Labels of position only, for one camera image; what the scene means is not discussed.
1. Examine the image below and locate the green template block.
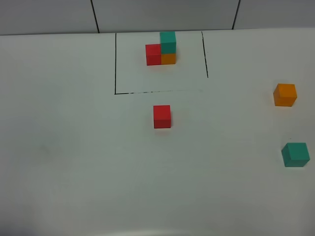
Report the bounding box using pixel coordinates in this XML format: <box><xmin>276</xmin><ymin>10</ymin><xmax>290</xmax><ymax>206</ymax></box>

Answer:
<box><xmin>159</xmin><ymin>31</ymin><xmax>176</xmax><ymax>54</ymax></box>

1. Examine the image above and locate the red template block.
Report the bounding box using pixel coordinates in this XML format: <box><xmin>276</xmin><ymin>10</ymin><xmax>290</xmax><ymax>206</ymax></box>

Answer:
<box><xmin>145</xmin><ymin>44</ymin><xmax>161</xmax><ymax>66</ymax></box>

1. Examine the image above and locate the orange template block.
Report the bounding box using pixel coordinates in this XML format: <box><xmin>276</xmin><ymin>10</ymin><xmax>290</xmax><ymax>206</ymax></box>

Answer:
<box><xmin>161</xmin><ymin>53</ymin><xmax>176</xmax><ymax>65</ymax></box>

